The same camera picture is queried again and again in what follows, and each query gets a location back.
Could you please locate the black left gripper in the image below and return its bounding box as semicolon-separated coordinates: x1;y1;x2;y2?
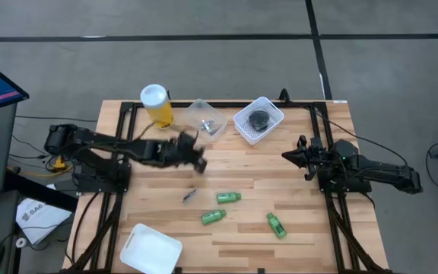
167;131;208;175

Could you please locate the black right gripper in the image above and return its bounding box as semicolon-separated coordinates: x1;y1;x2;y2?
281;135;332;170

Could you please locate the green travel bottle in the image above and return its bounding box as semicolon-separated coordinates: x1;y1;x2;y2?
200;209;227;226
266;212;288;240
216;191;243;205

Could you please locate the clear plastic container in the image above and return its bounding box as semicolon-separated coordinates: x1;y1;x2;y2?
182;97;229;143

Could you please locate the white mesh basket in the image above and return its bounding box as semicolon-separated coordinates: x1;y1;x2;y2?
233;96;285;146

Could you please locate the yellow canister with white lid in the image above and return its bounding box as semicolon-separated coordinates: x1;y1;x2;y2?
139;83;176;131

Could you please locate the white plastic tray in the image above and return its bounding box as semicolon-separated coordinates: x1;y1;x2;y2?
119;222;184;274

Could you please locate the white printed paper booklet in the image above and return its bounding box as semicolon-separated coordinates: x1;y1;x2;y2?
15;184;72;245

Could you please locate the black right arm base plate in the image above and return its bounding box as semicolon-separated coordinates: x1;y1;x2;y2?
316;163;373;194

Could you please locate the black power cable with plug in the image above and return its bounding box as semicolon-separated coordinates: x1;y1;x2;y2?
278;88;409;167

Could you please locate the black aluminium table frame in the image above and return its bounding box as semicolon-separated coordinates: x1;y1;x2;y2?
65;99;393;274

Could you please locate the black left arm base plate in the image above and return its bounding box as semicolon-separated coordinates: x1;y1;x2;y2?
72;161;132;194

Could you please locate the yellow cable bundle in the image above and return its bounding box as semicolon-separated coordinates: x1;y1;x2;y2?
8;155;76;179

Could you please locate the thin black floor cable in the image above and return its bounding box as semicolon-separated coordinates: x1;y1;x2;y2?
15;115;98;123

